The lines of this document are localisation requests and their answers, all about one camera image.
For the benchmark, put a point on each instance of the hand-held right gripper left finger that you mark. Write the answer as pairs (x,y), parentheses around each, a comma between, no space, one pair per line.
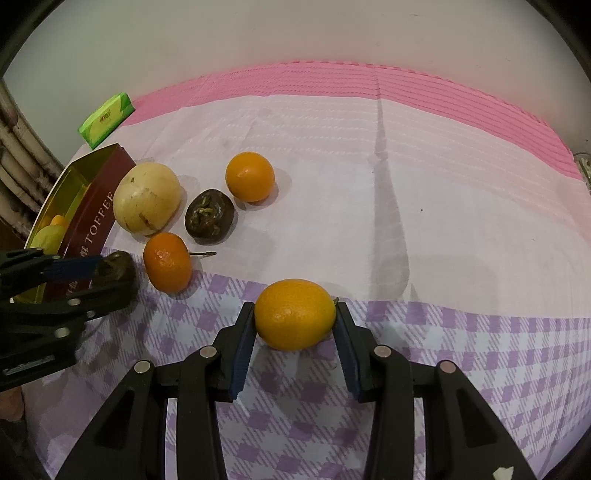
(242,350)

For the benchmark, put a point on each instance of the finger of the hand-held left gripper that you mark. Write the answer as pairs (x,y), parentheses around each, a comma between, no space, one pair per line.
(92,300)
(74,268)

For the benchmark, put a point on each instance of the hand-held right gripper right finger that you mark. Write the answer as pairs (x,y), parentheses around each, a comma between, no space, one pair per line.
(346,350)

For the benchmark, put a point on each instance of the dark brown mangosteen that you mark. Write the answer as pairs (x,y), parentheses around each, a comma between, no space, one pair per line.
(209,217)
(117,267)

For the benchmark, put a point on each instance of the green apple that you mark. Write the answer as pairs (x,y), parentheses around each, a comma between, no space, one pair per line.
(46,236)

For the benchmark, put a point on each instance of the orange tangerine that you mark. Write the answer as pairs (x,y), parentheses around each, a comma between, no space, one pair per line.
(250,177)
(59,220)
(167,268)
(294,314)

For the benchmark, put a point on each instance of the gold and maroon tin box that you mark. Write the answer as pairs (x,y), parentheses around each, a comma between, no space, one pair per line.
(99,217)

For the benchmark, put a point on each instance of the pale yellow round melon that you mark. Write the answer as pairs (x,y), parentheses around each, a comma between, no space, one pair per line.
(147,202)

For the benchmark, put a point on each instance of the person's left forearm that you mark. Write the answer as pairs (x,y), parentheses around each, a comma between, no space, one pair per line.
(10,402)

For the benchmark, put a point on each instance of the small dry stem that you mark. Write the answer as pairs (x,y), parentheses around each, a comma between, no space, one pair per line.
(203,253)

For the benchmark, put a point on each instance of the beige ribbed panel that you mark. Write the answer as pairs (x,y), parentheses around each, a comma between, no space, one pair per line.
(14,152)

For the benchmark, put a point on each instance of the pink and purple checked tablecloth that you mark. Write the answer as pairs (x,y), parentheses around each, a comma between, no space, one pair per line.
(369,207)

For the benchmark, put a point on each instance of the green tissue pack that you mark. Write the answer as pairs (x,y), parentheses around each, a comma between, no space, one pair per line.
(105,119)

